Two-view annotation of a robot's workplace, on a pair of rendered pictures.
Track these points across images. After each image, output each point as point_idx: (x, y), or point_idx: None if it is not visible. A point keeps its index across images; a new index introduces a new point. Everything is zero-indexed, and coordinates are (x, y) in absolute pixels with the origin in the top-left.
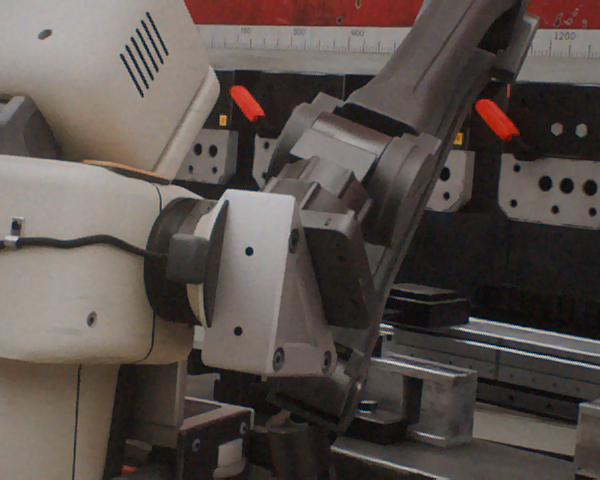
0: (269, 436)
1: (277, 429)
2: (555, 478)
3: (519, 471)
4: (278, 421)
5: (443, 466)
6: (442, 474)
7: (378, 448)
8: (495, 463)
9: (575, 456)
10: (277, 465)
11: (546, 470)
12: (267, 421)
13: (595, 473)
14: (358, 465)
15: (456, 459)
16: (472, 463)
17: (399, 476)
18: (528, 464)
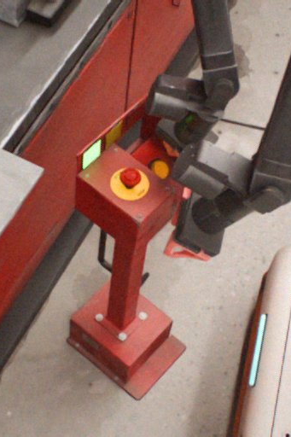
0: (216, 122)
1: (220, 114)
2: (13, 35)
3: (6, 51)
4: (215, 113)
5: (16, 89)
6: (37, 88)
7: None
8: None
9: (17, 15)
10: (212, 127)
11: None
12: (209, 120)
13: (51, 8)
14: (12, 138)
15: None
16: None
17: (30, 114)
18: None
